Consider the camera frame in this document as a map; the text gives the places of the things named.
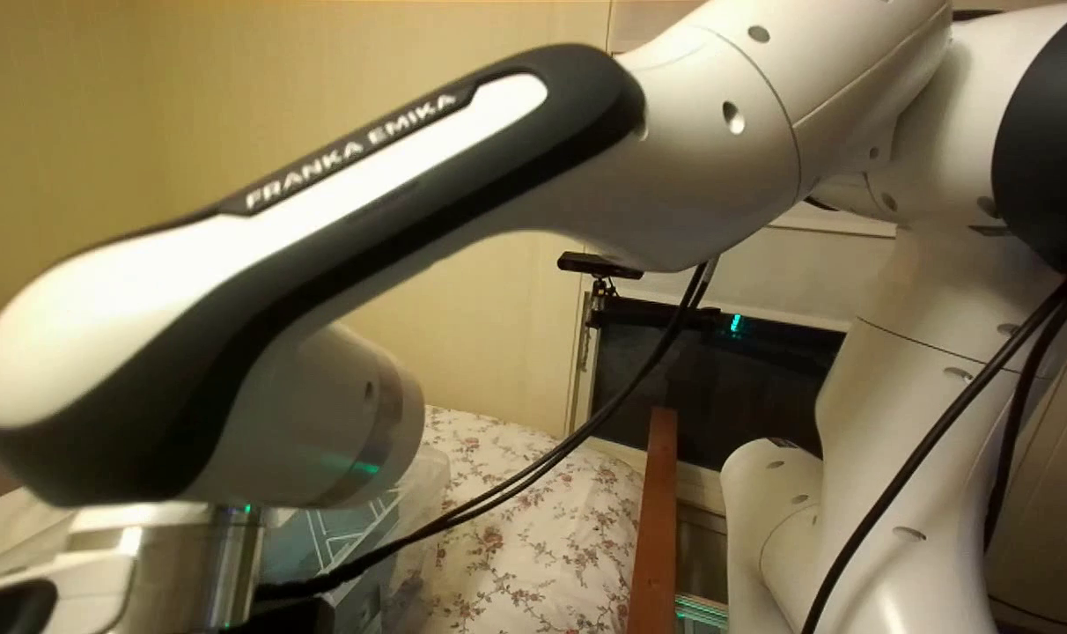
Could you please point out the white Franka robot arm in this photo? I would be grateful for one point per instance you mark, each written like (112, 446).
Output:
(322, 211)

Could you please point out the black monitor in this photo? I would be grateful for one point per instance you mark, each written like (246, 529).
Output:
(720, 373)

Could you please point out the floral bed sheet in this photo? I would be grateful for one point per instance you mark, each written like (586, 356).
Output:
(521, 538)

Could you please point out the clear plastic storage box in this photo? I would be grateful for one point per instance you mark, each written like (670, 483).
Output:
(322, 531)

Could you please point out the black stereo camera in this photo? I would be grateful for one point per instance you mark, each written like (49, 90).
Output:
(605, 265)

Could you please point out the wooden bed rail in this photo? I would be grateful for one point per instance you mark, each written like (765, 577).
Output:
(658, 529)

